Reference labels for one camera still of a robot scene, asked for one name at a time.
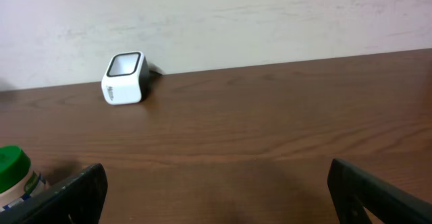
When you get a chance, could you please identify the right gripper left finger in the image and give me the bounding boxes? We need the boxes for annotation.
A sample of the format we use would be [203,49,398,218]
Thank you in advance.
[1,163,108,224]

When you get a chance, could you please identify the white barcode scanner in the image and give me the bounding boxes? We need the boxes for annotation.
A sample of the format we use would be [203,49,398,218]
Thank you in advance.
[101,51,150,105]

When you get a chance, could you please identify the green lid white jar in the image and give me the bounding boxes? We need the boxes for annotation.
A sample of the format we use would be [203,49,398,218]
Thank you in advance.
[0,146,50,212]

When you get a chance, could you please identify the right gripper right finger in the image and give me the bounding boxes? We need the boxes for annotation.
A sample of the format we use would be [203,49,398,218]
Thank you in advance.
[327,159,431,224]

